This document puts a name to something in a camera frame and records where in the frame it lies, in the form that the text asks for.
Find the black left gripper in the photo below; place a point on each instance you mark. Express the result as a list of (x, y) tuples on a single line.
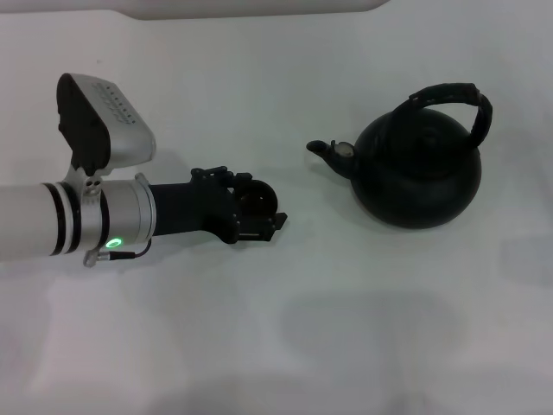
[(186, 207)]

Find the small dark round teacup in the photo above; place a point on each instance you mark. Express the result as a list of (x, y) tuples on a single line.
[(259, 196)]

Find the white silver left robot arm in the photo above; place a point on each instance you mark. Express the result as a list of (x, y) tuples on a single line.
[(34, 218)]

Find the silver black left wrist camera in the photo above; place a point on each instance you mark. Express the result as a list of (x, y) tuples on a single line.
[(123, 129)]

